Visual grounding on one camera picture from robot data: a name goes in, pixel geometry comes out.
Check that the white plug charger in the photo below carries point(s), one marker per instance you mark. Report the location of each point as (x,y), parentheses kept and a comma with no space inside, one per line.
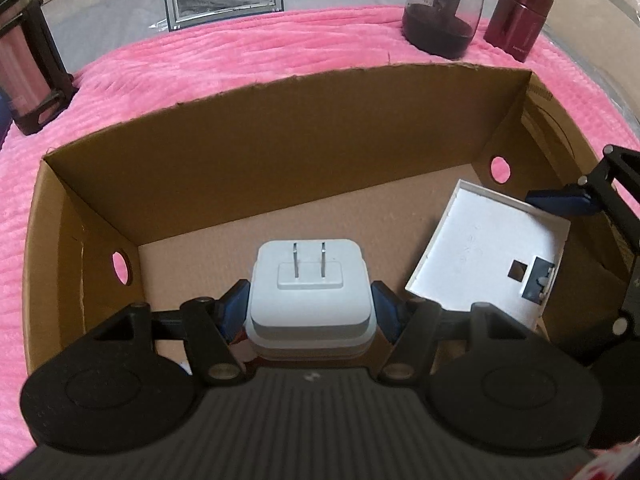
(310,305)

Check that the plastic-wrapped headboard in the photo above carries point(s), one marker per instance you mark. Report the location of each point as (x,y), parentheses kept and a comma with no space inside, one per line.
(600,35)

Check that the dark glass jar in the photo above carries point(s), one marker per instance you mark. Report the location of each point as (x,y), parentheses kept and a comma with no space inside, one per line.
(440,35)

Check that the dark red cylindrical canister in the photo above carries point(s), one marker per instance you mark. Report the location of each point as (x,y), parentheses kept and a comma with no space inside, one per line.
(515,20)

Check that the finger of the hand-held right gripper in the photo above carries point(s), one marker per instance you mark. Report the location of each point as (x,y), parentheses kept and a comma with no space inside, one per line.
(625,330)
(560,200)

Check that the pink black thermos flask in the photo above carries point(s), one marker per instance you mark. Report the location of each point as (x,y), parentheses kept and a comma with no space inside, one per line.
(20,70)

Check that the white red patterned cloth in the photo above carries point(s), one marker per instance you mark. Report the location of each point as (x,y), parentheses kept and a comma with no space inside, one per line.
(615,462)

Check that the pink ribbed blanket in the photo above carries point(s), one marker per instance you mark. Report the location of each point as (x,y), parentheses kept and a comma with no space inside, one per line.
(250,55)

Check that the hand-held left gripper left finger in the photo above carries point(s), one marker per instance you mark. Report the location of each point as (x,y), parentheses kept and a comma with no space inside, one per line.
(234,312)

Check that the grey plastic-covered mattress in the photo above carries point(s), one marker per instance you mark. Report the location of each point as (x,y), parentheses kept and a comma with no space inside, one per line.
(115,10)

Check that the brown cardboard box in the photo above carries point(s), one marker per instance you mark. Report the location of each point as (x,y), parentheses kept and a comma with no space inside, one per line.
(300,160)

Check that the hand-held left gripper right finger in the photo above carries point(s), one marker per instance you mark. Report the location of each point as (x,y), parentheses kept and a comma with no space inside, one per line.
(387,312)

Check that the white square plastic panel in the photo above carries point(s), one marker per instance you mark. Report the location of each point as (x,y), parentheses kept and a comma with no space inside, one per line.
(475,250)

